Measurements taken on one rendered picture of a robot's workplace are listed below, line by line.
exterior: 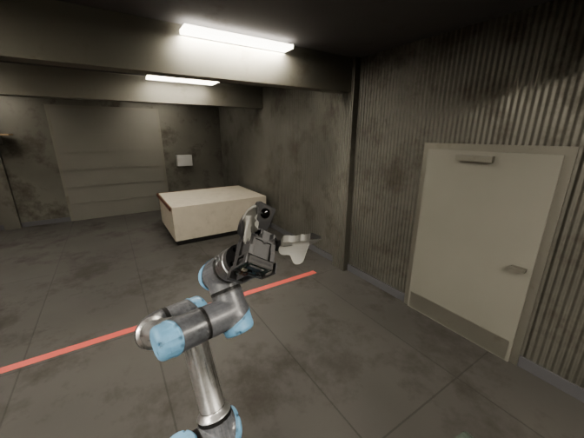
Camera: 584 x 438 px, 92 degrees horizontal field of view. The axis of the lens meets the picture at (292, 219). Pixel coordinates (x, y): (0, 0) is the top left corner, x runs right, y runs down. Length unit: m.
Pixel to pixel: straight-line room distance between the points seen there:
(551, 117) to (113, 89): 6.13
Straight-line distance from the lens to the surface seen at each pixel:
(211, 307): 0.69
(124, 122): 9.37
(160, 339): 0.66
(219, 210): 6.47
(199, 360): 1.11
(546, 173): 3.29
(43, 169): 9.55
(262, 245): 0.57
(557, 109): 3.34
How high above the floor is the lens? 2.27
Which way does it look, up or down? 17 degrees down
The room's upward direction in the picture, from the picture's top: straight up
